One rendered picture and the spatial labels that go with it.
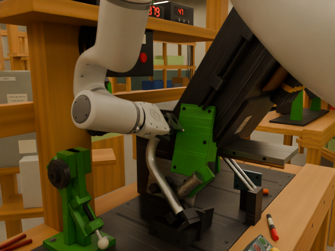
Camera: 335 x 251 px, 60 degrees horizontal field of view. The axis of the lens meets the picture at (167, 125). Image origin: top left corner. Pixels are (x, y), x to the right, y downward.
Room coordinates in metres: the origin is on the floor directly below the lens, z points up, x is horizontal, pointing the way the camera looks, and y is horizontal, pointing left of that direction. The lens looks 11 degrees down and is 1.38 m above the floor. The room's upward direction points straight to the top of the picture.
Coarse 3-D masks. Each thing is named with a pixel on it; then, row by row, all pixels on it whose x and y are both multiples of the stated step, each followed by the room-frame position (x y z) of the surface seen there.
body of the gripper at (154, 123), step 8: (144, 104) 0.77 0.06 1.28; (152, 104) 0.81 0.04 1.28; (144, 112) 0.72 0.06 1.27; (152, 112) 0.77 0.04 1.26; (160, 112) 0.80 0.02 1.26; (144, 120) 0.71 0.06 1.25; (152, 120) 0.74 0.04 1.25; (160, 120) 0.77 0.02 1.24; (144, 128) 0.71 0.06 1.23; (152, 128) 0.72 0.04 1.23; (160, 128) 0.74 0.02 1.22; (168, 128) 0.77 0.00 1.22; (144, 136) 0.73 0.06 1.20; (152, 136) 0.74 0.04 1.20
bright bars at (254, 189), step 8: (224, 160) 0.89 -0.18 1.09; (232, 160) 0.90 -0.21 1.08; (232, 168) 0.87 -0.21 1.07; (240, 168) 0.89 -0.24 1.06; (240, 176) 0.86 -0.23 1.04; (248, 184) 0.84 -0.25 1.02; (248, 192) 0.83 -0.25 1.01; (256, 192) 0.82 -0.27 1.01; (248, 200) 0.83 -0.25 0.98; (256, 200) 0.82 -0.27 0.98; (248, 208) 0.83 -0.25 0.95; (256, 208) 0.82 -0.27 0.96; (248, 216) 0.82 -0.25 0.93; (256, 216) 0.82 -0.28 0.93
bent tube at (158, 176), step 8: (168, 120) 0.84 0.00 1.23; (176, 120) 0.86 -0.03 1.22; (176, 128) 0.83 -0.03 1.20; (152, 144) 0.86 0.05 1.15; (152, 152) 0.86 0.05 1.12; (152, 160) 0.85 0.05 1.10; (152, 168) 0.83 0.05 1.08; (160, 176) 0.81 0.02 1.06; (160, 184) 0.80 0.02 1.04; (168, 184) 0.81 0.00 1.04; (168, 192) 0.78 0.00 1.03; (168, 200) 0.77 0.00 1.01; (176, 200) 0.77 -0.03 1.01; (176, 208) 0.75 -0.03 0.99
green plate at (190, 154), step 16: (192, 112) 0.84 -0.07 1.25; (208, 112) 0.81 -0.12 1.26; (192, 128) 0.83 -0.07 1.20; (208, 128) 0.80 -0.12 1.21; (176, 144) 0.84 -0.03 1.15; (192, 144) 0.81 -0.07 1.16; (208, 144) 0.78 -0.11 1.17; (176, 160) 0.83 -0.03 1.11; (192, 160) 0.80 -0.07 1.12; (208, 160) 0.81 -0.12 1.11
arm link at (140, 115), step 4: (136, 104) 0.71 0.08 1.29; (136, 108) 0.69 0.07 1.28; (140, 108) 0.71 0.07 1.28; (140, 112) 0.70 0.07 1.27; (140, 116) 0.69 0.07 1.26; (140, 120) 0.69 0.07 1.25; (136, 124) 0.68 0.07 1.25; (140, 124) 0.69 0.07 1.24; (136, 128) 0.68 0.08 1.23; (128, 132) 0.69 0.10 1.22; (132, 132) 0.70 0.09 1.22
